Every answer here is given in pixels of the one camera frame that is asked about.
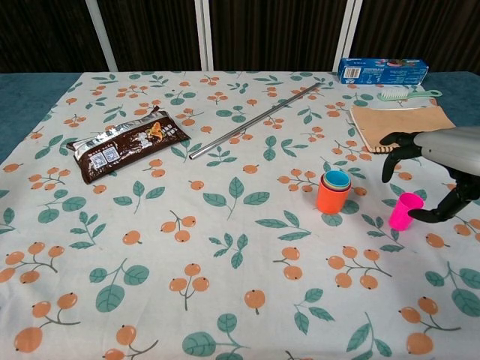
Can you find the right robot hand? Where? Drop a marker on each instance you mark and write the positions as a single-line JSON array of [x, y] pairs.
[[450, 150]]

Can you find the pink plastic cup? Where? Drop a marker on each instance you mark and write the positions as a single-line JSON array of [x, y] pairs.
[[399, 215]]

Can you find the light blue plastic cup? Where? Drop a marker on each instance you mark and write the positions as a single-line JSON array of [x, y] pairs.
[[335, 178]]

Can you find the yellow plastic cup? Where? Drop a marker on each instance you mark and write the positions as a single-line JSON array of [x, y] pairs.
[[327, 185]]

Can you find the brown spiral notebook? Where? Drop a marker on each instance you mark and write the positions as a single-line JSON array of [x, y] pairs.
[[393, 120]]

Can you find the green scrubbing brush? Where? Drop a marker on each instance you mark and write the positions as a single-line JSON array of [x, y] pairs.
[[390, 95]]

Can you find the blue cookie box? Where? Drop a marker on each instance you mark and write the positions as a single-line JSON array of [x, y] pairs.
[[382, 73]]

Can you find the dark slatted partition panel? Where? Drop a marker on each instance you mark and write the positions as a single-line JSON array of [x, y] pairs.
[[423, 30], [273, 33], [45, 33], [150, 33]]

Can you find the orange plastic cup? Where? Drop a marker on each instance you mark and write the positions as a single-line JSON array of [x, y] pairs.
[[330, 202]]

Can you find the long metal tube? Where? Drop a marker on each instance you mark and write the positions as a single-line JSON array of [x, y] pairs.
[[255, 120]]

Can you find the floral orange-fruit tablecloth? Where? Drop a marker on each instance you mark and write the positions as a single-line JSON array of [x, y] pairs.
[[240, 243]]

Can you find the brown foil snack packet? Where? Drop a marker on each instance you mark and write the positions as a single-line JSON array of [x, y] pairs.
[[123, 146]]

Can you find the white partition frame post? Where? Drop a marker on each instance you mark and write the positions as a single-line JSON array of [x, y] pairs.
[[204, 33], [101, 33], [347, 30]]

